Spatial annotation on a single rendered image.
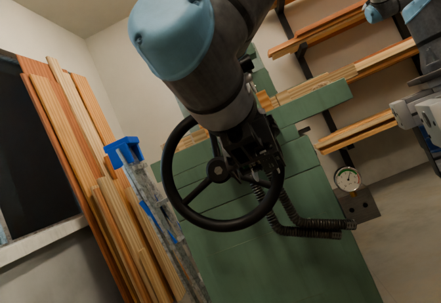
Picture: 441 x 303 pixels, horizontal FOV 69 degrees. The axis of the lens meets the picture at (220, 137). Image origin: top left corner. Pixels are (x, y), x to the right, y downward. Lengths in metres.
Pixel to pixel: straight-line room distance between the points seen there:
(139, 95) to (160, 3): 3.45
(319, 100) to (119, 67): 3.17
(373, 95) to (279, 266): 2.83
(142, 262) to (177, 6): 2.15
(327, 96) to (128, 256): 1.81
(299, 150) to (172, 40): 0.69
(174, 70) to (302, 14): 3.42
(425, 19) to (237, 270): 0.93
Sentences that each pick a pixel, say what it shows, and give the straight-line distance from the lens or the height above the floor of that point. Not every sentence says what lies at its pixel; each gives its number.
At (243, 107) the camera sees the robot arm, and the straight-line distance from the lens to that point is 0.35.
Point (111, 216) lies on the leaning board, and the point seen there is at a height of 0.77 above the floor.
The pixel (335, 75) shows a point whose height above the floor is 0.93.
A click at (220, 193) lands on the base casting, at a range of 0.93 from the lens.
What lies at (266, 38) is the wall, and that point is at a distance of 3.59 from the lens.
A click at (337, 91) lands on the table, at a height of 0.87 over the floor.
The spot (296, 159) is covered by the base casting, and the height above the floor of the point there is 0.75.
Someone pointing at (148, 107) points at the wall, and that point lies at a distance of 3.68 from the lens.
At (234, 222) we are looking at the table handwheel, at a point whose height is 0.69.
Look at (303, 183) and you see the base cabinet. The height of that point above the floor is 0.68.
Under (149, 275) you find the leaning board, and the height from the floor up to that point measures 0.32.
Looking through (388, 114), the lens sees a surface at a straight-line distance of 3.12.
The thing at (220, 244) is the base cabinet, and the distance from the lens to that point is 0.97.
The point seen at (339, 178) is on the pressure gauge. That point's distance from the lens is 0.86.
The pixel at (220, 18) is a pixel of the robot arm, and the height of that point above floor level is 0.94.
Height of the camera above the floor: 0.83
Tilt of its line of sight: 3 degrees up
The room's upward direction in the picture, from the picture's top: 23 degrees counter-clockwise
